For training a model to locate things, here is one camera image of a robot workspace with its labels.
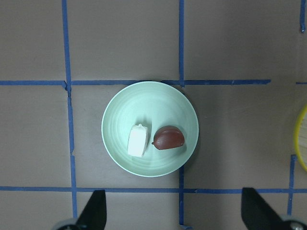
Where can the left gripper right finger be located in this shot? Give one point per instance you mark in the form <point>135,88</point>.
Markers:
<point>256,213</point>

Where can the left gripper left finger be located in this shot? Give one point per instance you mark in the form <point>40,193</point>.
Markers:
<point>93,216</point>

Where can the white steamed bun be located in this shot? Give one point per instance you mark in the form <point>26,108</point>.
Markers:
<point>138,139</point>

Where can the yellow steamer layer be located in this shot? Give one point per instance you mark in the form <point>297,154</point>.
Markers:
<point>300,137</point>

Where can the brown bun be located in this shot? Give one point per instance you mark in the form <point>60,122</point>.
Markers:
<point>168,137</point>

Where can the green plate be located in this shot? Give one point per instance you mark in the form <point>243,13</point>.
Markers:
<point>154,105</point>

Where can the brown paper table cover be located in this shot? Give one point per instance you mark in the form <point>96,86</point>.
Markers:
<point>241,63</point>

